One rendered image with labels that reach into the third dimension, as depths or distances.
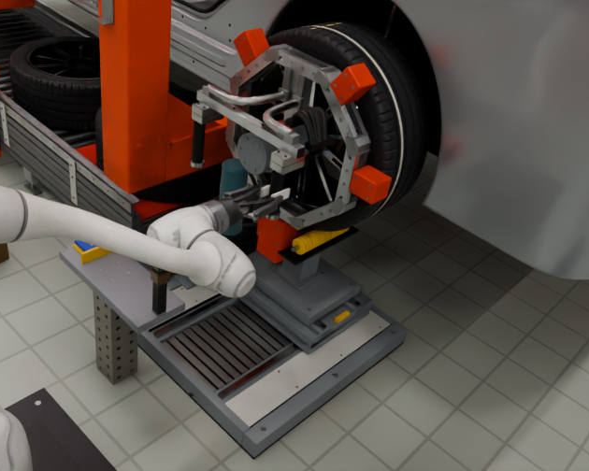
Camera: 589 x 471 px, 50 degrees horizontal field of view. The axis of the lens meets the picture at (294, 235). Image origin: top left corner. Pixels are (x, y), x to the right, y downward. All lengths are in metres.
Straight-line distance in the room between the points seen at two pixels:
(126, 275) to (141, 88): 0.59
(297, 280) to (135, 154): 0.76
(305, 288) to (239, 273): 0.99
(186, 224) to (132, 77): 0.70
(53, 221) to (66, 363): 1.18
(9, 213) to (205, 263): 0.43
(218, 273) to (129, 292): 0.60
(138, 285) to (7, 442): 0.69
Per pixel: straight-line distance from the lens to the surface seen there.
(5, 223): 1.19
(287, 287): 2.38
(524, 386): 2.67
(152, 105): 2.16
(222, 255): 1.41
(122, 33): 2.04
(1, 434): 1.49
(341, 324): 2.40
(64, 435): 1.82
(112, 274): 2.03
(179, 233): 1.50
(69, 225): 1.30
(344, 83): 1.77
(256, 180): 2.20
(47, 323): 2.54
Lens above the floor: 1.75
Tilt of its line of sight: 35 degrees down
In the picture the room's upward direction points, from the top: 10 degrees clockwise
